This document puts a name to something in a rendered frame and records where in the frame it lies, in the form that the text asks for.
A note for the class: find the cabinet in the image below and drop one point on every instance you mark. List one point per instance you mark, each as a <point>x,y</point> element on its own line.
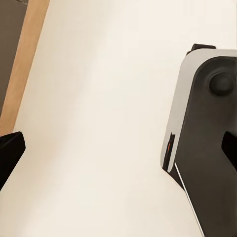
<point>12,14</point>

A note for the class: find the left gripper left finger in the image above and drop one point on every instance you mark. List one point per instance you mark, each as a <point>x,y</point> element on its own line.
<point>12,147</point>

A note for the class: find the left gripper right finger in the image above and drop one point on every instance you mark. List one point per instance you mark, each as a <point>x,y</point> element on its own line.
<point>229,147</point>

